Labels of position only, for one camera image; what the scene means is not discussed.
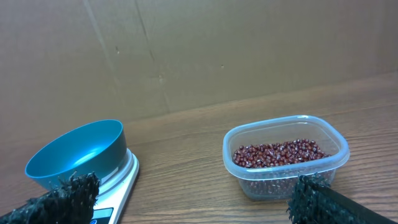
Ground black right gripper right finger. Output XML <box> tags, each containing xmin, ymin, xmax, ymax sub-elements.
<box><xmin>287</xmin><ymin>174</ymin><xmax>395</xmax><ymax>224</ymax></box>

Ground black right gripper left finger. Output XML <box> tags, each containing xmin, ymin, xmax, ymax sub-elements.
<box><xmin>1</xmin><ymin>172</ymin><xmax>101</xmax><ymax>224</ymax></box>

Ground white kitchen scale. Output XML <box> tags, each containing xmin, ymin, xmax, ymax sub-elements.
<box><xmin>90</xmin><ymin>148</ymin><xmax>139</xmax><ymax>224</ymax></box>

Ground blue bowl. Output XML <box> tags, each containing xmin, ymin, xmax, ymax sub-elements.
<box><xmin>25</xmin><ymin>119</ymin><xmax>127</xmax><ymax>190</ymax></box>

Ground clear plastic container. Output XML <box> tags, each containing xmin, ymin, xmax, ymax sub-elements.
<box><xmin>223</xmin><ymin>115</ymin><xmax>350</xmax><ymax>200</ymax></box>

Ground red beans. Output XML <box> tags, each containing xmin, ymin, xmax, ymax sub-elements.
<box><xmin>232</xmin><ymin>138</ymin><xmax>331</xmax><ymax>169</ymax></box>

